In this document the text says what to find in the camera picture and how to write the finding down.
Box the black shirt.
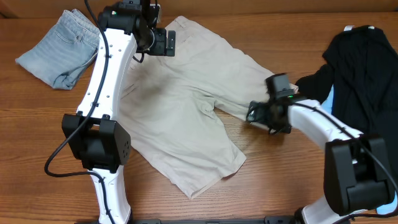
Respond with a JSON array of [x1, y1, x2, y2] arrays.
[[296, 26, 397, 177]]

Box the folded light blue jeans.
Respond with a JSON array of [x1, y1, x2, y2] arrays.
[[16, 9, 100, 90]]

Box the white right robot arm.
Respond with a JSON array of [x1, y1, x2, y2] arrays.
[[246, 73, 397, 224]]

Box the beige khaki shorts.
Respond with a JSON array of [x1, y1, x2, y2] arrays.
[[119, 16, 272, 198]]

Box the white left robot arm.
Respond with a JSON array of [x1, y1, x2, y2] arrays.
[[62, 1, 176, 223]]

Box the light blue garment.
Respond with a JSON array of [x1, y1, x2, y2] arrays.
[[322, 86, 397, 215]]

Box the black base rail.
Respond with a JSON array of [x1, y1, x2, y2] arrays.
[[127, 216, 302, 224]]

